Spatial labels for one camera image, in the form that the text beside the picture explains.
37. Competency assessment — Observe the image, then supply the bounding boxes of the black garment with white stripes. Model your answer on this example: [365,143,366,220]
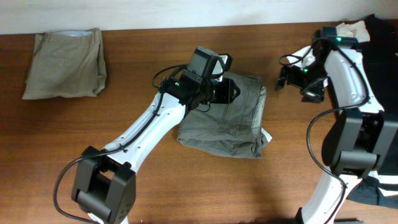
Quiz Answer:
[348,14,397,209]

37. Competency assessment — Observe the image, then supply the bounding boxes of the white cloth garment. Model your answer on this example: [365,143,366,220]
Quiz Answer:
[280,21,370,68]

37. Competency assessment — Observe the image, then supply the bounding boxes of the folded khaki shorts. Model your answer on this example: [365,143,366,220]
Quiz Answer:
[22,28,107,100]

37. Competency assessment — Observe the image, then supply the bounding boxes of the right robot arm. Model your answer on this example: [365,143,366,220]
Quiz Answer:
[276,27,397,223]

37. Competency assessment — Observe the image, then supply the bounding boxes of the grey shorts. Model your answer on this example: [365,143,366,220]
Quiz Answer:
[177,72,271,159]

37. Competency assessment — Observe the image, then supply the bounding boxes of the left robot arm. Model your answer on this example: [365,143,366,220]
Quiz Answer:
[72,47,240,223]

